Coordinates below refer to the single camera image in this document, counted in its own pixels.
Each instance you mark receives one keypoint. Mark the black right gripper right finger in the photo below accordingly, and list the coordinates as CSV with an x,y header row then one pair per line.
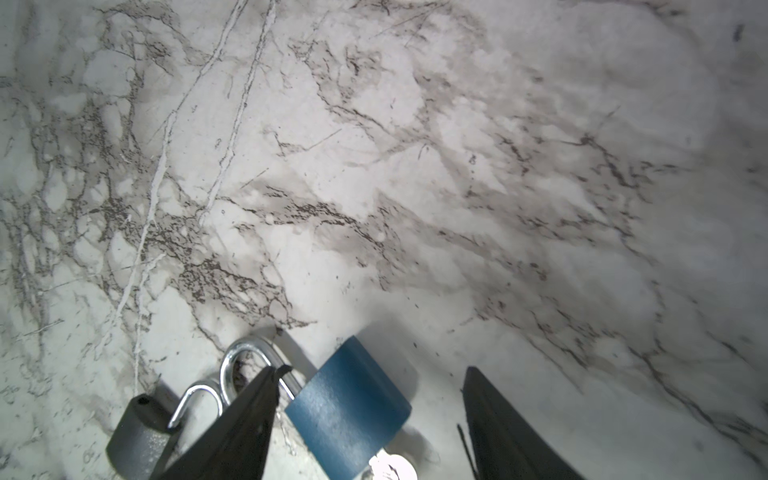
x,y
501,443

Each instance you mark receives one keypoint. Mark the black padlock upper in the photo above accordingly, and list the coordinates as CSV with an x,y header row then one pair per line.
x,y
149,429

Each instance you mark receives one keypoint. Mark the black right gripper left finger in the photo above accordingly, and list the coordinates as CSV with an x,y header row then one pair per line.
x,y
236,445

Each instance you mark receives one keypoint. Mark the blue padlock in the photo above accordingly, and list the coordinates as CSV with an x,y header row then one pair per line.
x,y
347,414

